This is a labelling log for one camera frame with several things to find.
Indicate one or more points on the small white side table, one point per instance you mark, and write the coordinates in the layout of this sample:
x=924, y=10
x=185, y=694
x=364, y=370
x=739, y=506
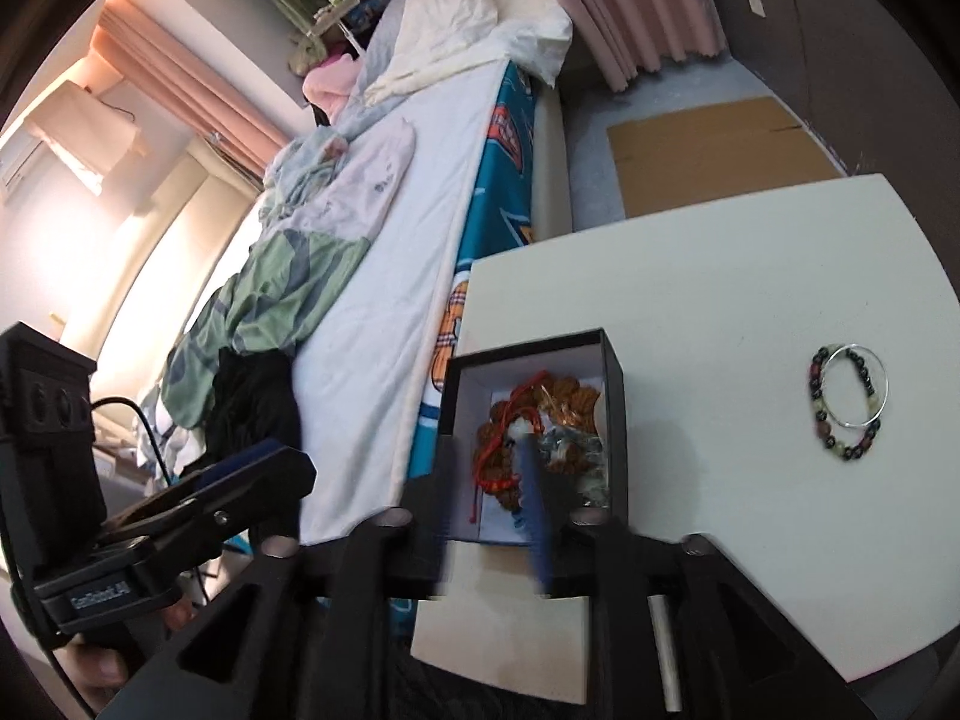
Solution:
x=345, y=11

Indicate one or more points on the white cloth on air conditioner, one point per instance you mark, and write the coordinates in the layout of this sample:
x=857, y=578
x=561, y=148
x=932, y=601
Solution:
x=82, y=127

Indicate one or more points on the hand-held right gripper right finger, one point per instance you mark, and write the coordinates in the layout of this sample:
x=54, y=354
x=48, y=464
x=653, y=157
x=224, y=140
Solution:
x=536, y=517

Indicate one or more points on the white printed garment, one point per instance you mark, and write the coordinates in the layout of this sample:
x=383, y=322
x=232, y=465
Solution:
x=367, y=172

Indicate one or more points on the white fabric band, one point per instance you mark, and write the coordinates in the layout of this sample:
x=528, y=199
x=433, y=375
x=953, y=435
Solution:
x=517, y=431

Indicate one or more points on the person's left hand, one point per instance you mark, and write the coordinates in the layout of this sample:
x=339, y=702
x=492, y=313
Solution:
x=97, y=675

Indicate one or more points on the white air conditioner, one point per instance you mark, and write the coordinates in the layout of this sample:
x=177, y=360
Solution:
x=15, y=165

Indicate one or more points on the pink plush cloth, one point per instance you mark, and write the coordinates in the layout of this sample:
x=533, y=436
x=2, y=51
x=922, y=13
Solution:
x=330, y=82

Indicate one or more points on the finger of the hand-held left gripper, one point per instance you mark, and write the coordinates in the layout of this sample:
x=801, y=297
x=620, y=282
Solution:
x=255, y=476
x=217, y=529

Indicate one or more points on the wide pink curtain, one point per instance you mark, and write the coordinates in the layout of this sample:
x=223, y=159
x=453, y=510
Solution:
x=637, y=7

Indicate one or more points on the green patterned blanket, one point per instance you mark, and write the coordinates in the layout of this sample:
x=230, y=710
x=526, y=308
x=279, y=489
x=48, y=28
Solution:
x=300, y=277

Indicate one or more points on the black jewelry box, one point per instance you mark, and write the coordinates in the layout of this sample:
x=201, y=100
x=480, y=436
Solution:
x=611, y=405

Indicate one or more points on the white duvet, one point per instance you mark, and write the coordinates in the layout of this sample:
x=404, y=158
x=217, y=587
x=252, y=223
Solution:
x=450, y=22

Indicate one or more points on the thin silver bangle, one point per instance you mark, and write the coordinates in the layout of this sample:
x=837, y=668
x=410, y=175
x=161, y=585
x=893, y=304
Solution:
x=887, y=390

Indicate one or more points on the black garment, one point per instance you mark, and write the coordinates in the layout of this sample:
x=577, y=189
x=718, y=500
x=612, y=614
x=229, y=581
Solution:
x=247, y=405

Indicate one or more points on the brown cardboard sheet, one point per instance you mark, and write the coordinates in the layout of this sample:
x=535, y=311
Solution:
x=712, y=157

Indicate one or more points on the dark grey wardrobe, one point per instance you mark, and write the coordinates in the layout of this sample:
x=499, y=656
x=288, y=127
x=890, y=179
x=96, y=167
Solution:
x=862, y=52

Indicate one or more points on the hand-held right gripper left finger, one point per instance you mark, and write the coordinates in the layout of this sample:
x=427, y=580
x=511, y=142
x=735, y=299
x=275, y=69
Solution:
x=448, y=502

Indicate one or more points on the narrow pink curtain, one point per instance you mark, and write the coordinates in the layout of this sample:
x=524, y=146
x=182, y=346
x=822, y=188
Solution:
x=187, y=75

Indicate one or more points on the bed with blue printed mattress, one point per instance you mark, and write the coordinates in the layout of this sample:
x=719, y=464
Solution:
x=375, y=360

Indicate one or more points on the beige padded headboard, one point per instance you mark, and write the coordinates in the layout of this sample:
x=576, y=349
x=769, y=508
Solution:
x=172, y=255

